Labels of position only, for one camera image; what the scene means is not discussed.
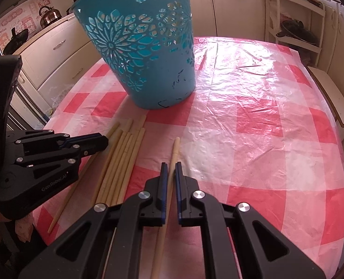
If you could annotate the pale wooden chopstick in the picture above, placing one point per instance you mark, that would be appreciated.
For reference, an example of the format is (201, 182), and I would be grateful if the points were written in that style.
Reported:
(174, 154)

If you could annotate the pink patterned wall stickers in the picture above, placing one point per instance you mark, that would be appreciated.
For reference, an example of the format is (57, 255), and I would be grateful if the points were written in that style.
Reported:
(23, 21)

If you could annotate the pile of pale chopsticks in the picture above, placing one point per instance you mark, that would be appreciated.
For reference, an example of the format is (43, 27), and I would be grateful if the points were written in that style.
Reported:
(122, 162)

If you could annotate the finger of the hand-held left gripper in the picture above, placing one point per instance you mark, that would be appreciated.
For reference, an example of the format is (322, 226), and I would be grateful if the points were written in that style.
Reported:
(81, 151)
(81, 140)

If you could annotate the cream door cabinet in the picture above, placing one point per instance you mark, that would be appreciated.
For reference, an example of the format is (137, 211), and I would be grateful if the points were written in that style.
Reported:
(233, 11)

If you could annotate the black wok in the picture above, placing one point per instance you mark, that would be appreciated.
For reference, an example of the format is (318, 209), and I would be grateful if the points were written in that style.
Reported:
(16, 40)

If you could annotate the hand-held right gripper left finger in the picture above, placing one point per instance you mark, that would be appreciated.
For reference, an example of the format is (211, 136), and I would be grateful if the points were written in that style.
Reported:
(163, 191)

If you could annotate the bundle of wooden sticks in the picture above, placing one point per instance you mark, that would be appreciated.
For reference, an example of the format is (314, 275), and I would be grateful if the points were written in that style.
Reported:
(70, 199)

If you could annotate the cream cabinet with drawers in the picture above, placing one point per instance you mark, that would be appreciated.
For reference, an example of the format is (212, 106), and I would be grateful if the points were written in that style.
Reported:
(343, 35)

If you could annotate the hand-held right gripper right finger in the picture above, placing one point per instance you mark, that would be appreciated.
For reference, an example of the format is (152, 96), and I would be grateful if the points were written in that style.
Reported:
(178, 191)

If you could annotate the cream drawer cabinet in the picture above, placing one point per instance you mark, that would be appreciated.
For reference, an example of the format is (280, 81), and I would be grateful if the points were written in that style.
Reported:
(58, 61)

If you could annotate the red checkered tablecloth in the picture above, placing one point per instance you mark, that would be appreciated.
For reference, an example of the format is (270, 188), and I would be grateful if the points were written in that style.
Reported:
(247, 128)

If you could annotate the black pan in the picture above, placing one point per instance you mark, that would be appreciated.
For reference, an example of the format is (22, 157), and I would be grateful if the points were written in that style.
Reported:
(298, 33)

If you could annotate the blue perforated plastic basket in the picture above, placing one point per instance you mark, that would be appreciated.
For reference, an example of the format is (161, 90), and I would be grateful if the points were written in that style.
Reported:
(148, 72)

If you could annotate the steel kettle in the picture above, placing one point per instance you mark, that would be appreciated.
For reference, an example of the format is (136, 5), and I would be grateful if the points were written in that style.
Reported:
(50, 19)

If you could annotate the wooden board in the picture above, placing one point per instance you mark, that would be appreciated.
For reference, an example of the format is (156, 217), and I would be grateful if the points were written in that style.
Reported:
(332, 96)

